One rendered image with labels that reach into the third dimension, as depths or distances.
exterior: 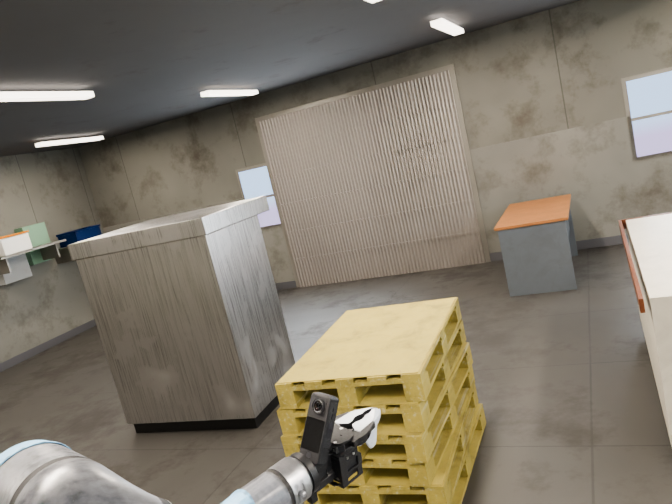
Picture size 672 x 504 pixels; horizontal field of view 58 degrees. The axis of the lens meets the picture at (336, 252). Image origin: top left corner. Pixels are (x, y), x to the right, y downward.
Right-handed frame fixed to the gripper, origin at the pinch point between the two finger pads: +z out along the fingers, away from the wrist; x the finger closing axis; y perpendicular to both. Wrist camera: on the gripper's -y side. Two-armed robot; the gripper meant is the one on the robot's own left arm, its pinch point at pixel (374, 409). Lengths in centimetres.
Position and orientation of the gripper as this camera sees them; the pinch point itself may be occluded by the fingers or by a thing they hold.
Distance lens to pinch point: 116.4
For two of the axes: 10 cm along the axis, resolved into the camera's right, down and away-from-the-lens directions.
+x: 7.3, 0.9, -6.8
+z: 6.7, -2.8, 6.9
